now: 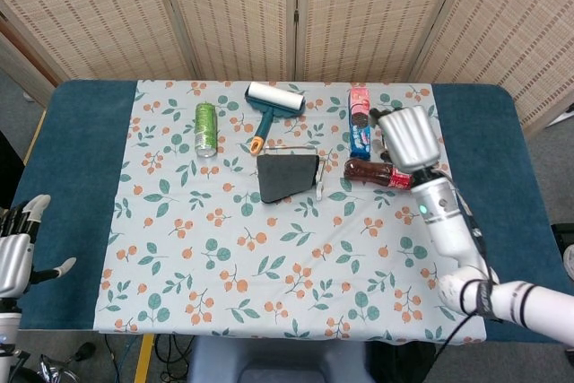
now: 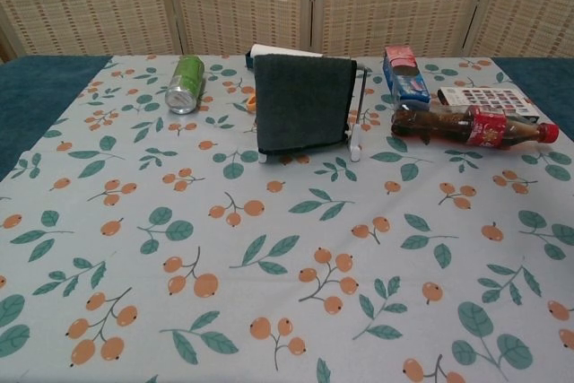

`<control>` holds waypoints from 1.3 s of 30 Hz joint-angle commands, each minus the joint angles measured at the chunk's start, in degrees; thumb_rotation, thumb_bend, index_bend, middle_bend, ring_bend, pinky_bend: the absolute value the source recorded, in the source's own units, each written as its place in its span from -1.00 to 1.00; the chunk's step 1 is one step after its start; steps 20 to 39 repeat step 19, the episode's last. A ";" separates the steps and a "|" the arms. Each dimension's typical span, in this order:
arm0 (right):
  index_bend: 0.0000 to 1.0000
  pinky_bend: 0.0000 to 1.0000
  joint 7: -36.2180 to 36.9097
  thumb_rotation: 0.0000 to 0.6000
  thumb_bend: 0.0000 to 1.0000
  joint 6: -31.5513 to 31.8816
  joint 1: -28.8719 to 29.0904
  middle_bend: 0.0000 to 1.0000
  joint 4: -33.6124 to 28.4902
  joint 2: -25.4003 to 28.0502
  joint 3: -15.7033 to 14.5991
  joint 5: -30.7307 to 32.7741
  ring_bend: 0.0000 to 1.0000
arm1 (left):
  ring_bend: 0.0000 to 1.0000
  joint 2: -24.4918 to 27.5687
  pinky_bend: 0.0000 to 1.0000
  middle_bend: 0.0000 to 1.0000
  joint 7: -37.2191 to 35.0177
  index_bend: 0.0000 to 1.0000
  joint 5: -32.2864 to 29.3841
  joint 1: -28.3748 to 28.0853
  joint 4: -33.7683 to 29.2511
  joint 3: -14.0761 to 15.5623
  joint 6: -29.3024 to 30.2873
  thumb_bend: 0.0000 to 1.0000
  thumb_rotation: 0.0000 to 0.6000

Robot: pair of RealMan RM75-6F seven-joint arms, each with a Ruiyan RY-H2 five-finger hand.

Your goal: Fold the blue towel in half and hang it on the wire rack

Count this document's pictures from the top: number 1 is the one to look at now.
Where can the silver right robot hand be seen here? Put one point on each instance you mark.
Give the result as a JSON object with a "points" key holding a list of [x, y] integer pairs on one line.
{"points": [[410, 141]]}

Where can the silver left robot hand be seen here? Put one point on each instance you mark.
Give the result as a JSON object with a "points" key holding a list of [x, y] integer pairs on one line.
{"points": [[11, 262]]}

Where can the blue cloth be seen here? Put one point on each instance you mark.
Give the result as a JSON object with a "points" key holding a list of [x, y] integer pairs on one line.
{"points": [[282, 176]]}

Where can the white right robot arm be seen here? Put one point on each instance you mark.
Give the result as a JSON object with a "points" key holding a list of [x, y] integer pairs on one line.
{"points": [[448, 230]]}

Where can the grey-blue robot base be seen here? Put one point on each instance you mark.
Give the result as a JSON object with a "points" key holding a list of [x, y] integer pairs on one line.
{"points": [[278, 360]]}

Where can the blue and pink cookie box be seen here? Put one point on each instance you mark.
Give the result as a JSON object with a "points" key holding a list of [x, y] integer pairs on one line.
{"points": [[359, 132]]}

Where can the cola bottle with red label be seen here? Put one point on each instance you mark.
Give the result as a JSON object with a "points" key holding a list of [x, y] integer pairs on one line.
{"points": [[367, 172]]}

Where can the teal table cover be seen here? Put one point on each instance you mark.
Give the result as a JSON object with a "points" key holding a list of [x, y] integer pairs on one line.
{"points": [[58, 176]]}

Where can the floral printed tablecloth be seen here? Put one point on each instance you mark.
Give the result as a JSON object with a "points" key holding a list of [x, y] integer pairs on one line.
{"points": [[179, 266]]}

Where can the green drink can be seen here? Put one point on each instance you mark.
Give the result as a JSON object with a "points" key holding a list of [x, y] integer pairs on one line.
{"points": [[206, 129]]}

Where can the woven folding screen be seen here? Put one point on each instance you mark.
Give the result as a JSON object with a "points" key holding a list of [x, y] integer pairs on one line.
{"points": [[224, 11]]}

